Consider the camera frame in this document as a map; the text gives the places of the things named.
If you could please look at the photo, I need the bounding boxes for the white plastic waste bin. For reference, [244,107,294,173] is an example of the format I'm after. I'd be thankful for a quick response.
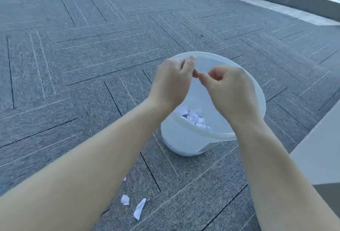
[158,51,267,157]

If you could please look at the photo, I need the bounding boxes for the person's right hand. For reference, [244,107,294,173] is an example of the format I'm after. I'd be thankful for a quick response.
[198,66,264,128]

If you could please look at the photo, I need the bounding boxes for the person's left forearm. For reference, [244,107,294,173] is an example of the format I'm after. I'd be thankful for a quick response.
[0,103,184,231]

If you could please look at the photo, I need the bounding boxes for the white paper scraps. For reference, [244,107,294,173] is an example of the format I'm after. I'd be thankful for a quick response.
[121,107,213,221]

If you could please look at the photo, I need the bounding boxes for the person's left hand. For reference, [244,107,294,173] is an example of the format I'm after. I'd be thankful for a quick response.
[147,55,199,117]

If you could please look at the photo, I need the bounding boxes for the white table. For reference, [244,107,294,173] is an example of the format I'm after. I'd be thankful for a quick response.
[289,105,340,231]

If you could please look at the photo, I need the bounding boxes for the person's right forearm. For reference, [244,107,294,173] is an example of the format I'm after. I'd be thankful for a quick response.
[229,118,340,231]

